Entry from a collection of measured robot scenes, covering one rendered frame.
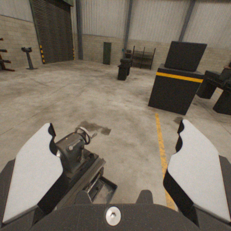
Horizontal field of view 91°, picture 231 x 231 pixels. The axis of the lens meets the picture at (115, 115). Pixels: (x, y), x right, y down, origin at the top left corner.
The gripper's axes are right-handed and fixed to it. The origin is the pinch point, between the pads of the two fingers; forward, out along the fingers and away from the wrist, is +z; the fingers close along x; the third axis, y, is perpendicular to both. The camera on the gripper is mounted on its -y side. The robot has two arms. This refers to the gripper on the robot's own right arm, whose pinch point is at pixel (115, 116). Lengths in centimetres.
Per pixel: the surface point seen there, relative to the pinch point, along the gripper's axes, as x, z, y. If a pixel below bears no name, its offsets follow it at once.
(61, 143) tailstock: -32, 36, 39
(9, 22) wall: -556, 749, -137
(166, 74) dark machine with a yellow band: 143, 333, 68
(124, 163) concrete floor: 8, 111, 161
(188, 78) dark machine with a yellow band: 197, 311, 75
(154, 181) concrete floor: 51, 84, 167
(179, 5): 522, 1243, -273
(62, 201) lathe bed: -34, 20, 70
